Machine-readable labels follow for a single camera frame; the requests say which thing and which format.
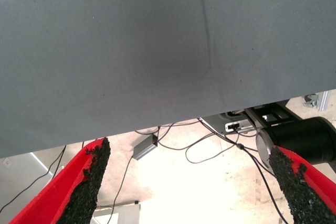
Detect short aluminium profile foot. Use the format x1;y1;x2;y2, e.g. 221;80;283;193
316;90;330;112

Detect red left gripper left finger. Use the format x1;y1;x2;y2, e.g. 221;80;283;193
9;136;111;224

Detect thin black floor cable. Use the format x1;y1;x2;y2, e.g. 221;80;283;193
156;123;218;152
185;129;241;164
0;144;67;209
107;155;134;224
135;120;200;134

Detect white floor box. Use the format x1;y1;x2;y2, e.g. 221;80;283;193
93;202;141;224

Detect black cable with ferrite bead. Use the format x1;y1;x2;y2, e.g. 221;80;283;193
198;118;289;224

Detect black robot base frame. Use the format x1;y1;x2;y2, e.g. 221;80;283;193
217;99;336;175

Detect grey box with red button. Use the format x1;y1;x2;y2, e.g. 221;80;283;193
132;134;160;161

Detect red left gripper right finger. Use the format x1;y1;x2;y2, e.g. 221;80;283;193
268;145;336;224

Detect grey caster wheel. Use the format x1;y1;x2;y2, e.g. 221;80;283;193
303;94;319;108

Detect dark grey table cloth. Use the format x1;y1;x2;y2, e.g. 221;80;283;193
0;0;336;159

